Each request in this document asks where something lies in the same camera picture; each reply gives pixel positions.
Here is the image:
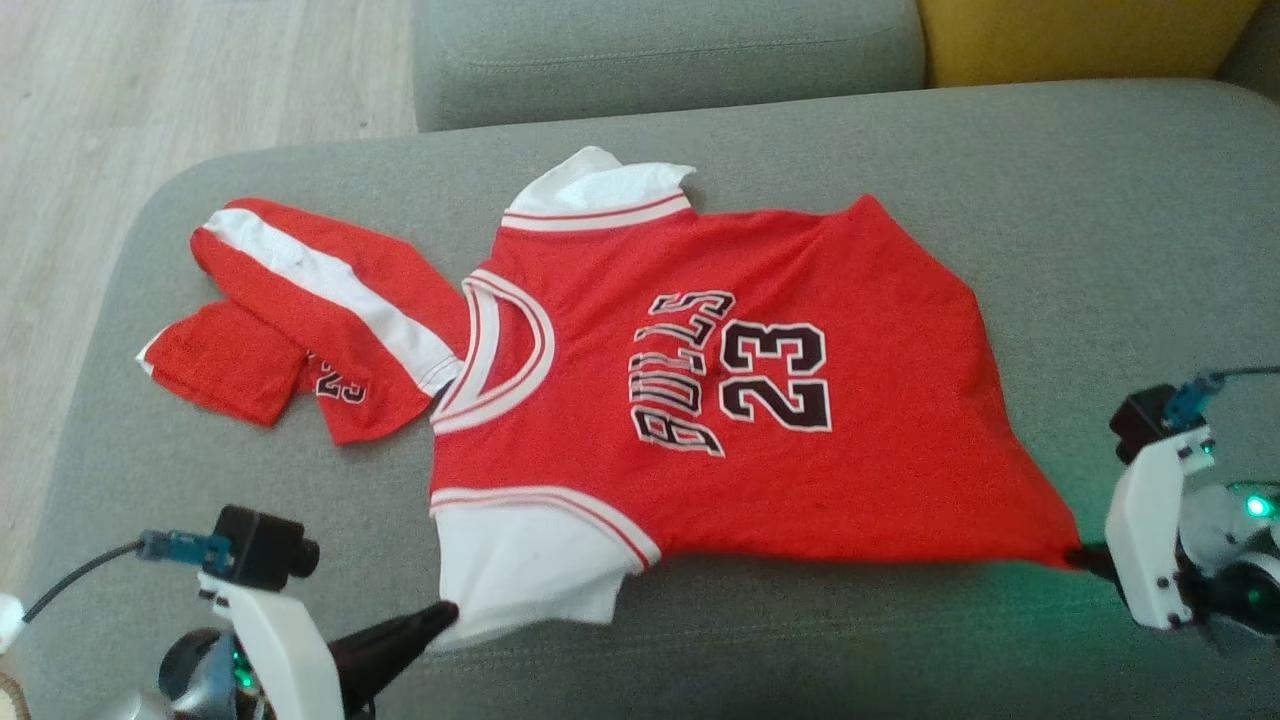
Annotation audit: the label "camera cable teal plug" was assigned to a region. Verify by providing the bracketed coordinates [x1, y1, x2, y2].
[20, 530, 233, 623]
[1163, 365, 1280, 431]

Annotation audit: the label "right camera cable teal plug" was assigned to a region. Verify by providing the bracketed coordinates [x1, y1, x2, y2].
[1163, 365, 1280, 431]

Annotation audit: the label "grey sofa seat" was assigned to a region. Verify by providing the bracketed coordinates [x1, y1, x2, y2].
[20, 80, 1280, 720]

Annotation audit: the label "red white-striped basketball shorts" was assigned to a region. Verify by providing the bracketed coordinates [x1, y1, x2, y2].
[135, 197, 471, 446]

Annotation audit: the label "red white basketball jersey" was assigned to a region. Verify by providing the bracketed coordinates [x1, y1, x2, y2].
[428, 146, 1086, 651]

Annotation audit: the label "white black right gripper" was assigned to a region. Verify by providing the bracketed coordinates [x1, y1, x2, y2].
[1065, 425, 1217, 631]

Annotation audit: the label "left camera cable teal plug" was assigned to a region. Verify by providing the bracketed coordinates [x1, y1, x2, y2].
[20, 530, 233, 623]

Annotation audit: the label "yellow cushion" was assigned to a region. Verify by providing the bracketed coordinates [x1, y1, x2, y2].
[918, 0, 1264, 89]

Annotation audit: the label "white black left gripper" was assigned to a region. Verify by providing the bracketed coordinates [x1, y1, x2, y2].
[200, 575, 461, 720]

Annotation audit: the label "grey sofa back cushion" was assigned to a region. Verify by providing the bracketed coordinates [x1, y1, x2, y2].
[412, 0, 927, 133]

